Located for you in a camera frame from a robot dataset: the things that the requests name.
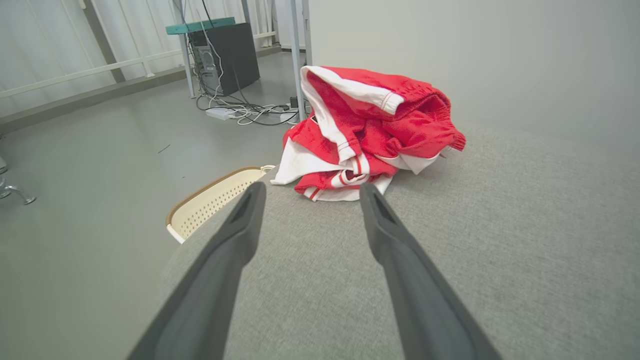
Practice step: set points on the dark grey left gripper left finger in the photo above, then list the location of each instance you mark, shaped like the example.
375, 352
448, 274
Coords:
210, 280

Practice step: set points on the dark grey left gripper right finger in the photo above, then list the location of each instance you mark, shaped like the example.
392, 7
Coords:
420, 300

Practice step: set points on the red white sports jersey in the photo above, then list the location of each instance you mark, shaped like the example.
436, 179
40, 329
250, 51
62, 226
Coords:
305, 162

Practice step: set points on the red shorts white trim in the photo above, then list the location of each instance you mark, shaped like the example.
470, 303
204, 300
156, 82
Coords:
420, 125

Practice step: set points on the cream perforated laundry basket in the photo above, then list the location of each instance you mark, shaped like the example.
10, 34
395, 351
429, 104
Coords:
210, 200

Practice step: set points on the white power strip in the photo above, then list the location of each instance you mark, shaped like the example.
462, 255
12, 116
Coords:
220, 113

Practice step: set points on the chrome chair foot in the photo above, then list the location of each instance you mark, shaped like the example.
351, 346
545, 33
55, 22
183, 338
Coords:
20, 192

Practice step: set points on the black computer tower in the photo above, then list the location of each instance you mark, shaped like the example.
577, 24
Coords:
235, 55

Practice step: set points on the white metal table leg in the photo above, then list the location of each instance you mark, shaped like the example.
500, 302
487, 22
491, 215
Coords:
298, 60

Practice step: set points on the white metal railing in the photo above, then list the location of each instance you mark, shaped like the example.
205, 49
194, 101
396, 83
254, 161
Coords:
75, 75

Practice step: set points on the teal top desk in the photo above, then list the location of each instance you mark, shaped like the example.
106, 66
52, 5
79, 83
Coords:
200, 26

